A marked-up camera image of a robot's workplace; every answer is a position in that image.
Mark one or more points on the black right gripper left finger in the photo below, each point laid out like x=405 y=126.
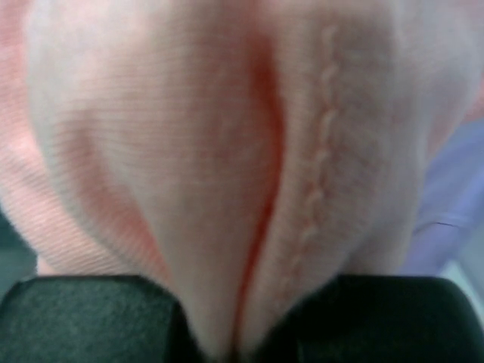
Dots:
x=88 y=319

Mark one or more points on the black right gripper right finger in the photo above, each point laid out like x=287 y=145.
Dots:
x=379 y=320

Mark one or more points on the purple t shirt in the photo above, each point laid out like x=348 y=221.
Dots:
x=451 y=203

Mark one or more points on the pink t shirt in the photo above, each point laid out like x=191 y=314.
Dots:
x=240 y=154

